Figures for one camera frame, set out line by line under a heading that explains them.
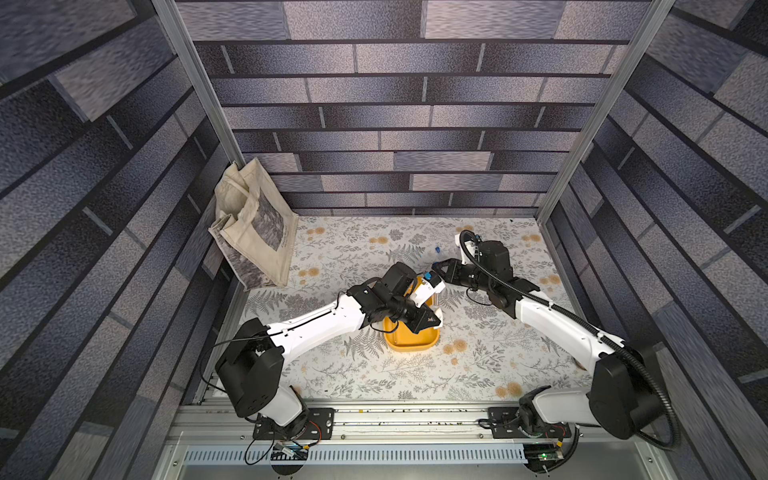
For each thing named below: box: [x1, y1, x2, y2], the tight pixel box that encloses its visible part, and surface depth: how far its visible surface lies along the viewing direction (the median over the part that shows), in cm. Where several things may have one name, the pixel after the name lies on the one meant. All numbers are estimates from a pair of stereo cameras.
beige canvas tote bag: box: [208, 157, 299, 289], surface depth 98 cm
